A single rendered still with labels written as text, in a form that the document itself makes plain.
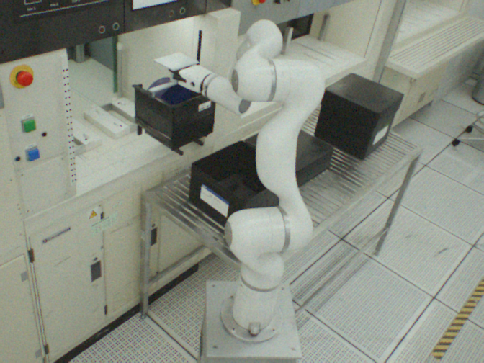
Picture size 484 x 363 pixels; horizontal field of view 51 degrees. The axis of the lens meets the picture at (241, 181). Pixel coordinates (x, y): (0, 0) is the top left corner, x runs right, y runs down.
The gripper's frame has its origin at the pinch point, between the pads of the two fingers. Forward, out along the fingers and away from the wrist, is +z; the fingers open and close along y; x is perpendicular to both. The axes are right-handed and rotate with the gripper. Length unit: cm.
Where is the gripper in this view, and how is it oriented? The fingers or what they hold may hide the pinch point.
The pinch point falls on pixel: (177, 67)
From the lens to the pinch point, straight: 182.7
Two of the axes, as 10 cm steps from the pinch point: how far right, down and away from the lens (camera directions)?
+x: 1.4, -7.9, -6.0
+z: -7.4, -4.8, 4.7
